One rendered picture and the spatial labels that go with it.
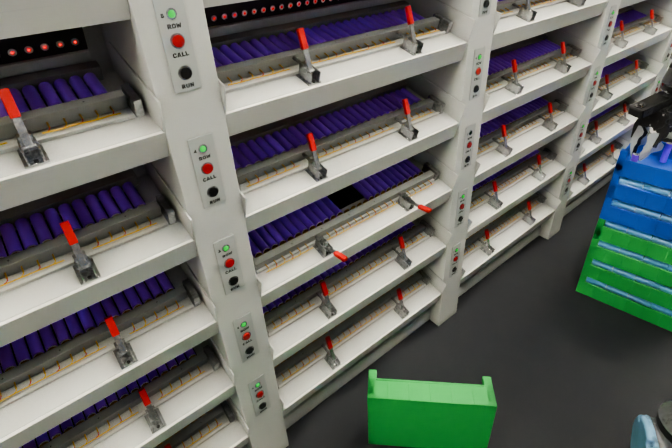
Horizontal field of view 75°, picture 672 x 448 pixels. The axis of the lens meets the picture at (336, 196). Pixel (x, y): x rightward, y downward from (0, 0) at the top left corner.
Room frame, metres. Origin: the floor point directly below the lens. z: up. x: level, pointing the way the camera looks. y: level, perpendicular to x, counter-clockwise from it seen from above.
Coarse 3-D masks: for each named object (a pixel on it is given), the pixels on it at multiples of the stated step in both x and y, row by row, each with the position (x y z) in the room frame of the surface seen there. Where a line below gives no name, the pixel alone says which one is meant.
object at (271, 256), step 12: (420, 180) 1.00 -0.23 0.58; (396, 192) 0.95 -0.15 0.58; (408, 192) 0.97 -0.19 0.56; (372, 204) 0.90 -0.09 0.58; (348, 216) 0.85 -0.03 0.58; (360, 216) 0.87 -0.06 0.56; (372, 216) 0.88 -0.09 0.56; (324, 228) 0.81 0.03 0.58; (336, 228) 0.83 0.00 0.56; (300, 240) 0.77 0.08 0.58; (312, 240) 0.79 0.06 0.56; (276, 252) 0.73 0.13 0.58; (288, 252) 0.75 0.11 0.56; (300, 252) 0.75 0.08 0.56; (264, 264) 0.71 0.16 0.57; (276, 264) 0.72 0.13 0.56
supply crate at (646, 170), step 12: (624, 156) 1.13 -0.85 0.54; (648, 156) 1.23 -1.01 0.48; (660, 156) 1.22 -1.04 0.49; (624, 168) 1.12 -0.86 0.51; (636, 168) 1.10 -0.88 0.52; (648, 168) 1.08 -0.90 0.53; (660, 168) 1.06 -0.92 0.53; (636, 180) 1.09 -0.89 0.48; (648, 180) 1.07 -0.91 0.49; (660, 180) 1.06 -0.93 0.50
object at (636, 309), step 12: (576, 288) 1.14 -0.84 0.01; (588, 288) 1.11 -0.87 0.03; (600, 288) 1.09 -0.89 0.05; (600, 300) 1.08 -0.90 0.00; (612, 300) 1.06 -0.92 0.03; (624, 300) 1.04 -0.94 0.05; (636, 312) 1.01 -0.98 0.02; (648, 312) 0.99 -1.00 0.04; (660, 312) 0.97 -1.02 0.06; (660, 324) 0.96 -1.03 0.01
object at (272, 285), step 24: (432, 168) 1.05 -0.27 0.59; (432, 192) 0.99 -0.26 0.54; (384, 216) 0.89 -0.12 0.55; (408, 216) 0.91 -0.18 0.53; (336, 240) 0.80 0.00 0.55; (360, 240) 0.81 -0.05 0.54; (288, 264) 0.73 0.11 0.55; (312, 264) 0.73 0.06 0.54; (336, 264) 0.78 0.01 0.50; (264, 288) 0.67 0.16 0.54; (288, 288) 0.69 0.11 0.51
